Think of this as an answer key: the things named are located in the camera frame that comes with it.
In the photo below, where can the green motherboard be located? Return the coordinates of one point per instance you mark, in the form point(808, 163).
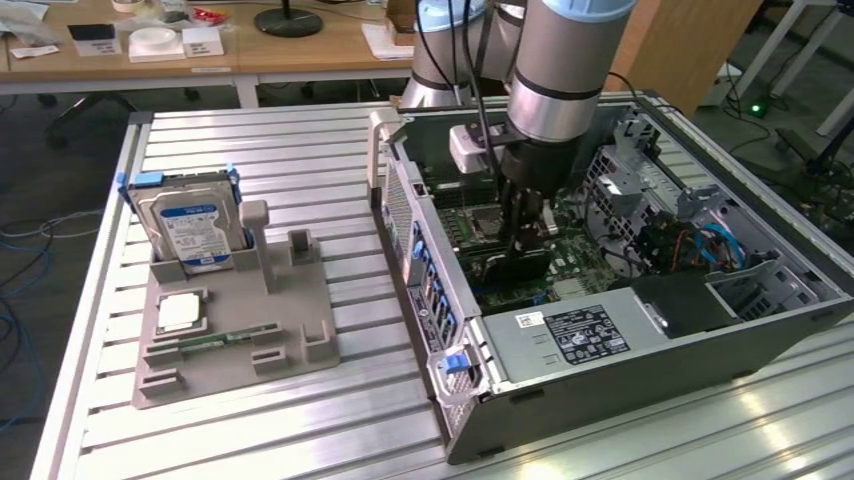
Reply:
point(580, 265)

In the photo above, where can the stack of white papers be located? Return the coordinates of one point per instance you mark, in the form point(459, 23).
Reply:
point(387, 42)

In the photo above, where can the grey plastic parts rack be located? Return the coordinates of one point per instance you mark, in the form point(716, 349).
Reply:
point(233, 300)

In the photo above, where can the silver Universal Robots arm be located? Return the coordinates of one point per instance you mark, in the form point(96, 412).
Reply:
point(567, 60)

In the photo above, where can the CPU socket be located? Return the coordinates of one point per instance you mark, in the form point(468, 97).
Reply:
point(483, 222)

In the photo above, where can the perforated metal disk bay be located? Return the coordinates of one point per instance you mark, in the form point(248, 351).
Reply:
point(640, 190)

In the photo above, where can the plain white box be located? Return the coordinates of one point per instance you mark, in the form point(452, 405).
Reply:
point(201, 44)

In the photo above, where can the white box with tape roll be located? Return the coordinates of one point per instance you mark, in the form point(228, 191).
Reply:
point(156, 45)

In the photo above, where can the black office chair base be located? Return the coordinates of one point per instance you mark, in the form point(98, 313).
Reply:
point(73, 112)

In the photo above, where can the blue case latch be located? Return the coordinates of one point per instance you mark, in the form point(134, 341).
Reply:
point(453, 362)

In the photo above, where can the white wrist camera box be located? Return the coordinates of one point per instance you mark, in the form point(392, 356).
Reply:
point(469, 150)

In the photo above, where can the white box with black top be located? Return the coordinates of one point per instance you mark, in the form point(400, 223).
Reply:
point(94, 40)

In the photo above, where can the clear plastic bag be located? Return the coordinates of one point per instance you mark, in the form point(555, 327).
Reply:
point(22, 22)

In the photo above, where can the hard disk with blue carrier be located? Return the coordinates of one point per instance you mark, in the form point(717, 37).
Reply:
point(193, 225)

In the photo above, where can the wooden cabinet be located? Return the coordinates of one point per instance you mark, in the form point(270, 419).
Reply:
point(673, 50)

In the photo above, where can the green RAM stick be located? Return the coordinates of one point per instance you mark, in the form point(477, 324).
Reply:
point(213, 341)

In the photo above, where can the silver CPU chip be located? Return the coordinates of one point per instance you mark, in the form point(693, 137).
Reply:
point(181, 312)

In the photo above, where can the beige tape roll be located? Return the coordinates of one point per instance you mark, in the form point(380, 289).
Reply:
point(125, 5)

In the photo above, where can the black round lamp base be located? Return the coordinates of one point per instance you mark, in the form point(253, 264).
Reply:
point(288, 22)

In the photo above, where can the open dark PC case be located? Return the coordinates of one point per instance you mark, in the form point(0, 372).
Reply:
point(600, 400)

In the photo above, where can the device with green light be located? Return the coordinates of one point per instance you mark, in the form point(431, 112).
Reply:
point(755, 107)

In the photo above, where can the brown cardboard box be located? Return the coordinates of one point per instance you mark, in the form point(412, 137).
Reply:
point(400, 15)

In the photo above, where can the small white paper label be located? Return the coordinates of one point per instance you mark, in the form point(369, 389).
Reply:
point(33, 51)

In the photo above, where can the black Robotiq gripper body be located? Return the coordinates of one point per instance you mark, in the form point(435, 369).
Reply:
point(533, 167)

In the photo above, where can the metal socket cover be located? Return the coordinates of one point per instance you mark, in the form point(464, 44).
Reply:
point(548, 212)

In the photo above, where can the white table frame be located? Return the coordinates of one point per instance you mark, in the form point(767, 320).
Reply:
point(790, 40)

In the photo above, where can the wooden desk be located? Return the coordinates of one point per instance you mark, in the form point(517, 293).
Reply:
point(80, 67)

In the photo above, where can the grey power supply unit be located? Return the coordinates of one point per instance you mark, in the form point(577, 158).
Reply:
point(527, 350)

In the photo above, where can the graphics card with metal bracket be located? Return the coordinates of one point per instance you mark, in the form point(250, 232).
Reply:
point(520, 270)

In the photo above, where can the installed black RAM stick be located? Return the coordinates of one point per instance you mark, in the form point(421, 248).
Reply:
point(476, 251)

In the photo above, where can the red plastic items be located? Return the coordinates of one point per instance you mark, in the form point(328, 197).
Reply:
point(206, 17)

